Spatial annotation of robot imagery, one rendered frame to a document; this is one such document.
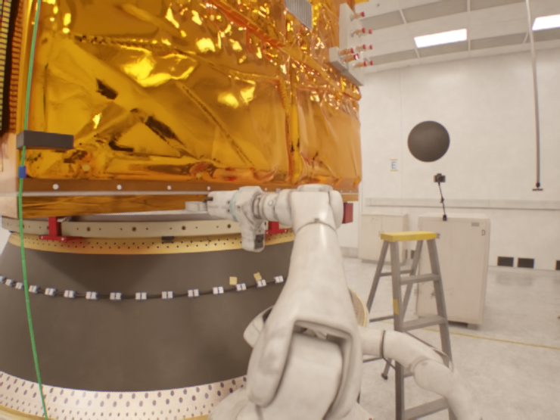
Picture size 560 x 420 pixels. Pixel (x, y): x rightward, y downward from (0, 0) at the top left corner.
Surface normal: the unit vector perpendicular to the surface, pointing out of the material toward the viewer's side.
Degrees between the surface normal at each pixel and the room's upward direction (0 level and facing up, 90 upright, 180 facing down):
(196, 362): 62
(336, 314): 49
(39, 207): 90
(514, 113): 90
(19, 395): 43
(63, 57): 104
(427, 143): 90
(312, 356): 39
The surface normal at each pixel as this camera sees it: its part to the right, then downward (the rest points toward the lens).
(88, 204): 0.83, 0.03
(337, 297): 0.43, -0.67
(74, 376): 0.03, -0.42
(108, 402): 0.09, -0.70
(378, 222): -0.55, 0.04
